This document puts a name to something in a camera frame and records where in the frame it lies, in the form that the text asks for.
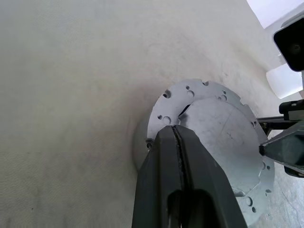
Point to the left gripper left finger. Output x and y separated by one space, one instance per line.
156 166

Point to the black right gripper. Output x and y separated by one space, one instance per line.
293 107

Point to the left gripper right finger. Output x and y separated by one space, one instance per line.
206 180

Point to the grey motor cover plate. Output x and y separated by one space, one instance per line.
213 133

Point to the white translucent plastic cup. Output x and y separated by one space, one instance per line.
282 82

